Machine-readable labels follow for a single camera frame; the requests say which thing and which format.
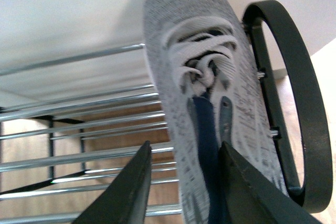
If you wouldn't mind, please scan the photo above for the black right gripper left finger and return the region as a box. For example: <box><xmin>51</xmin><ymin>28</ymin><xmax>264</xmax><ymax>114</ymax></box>
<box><xmin>73</xmin><ymin>141</ymin><xmax>152</xmax><ymax>223</ymax></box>

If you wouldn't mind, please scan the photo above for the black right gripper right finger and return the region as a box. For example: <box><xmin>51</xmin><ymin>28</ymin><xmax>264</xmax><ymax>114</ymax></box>
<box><xmin>219</xmin><ymin>142</ymin><xmax>320</xmax><ymax>223</ymax></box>

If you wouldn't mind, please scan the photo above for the grey knit sneaker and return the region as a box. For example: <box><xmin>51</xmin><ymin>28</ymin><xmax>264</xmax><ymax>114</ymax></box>
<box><xmin>143</xmin><ymin>0</ymin><xmax>286</xmax><ymax>223</ymax></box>

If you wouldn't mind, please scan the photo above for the black metal shoe rack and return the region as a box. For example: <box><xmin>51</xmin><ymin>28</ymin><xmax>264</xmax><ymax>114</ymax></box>
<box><xmin>1</xmin><ymin>0</ymin><xmax>333</xmax><ymax>223</ymax></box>

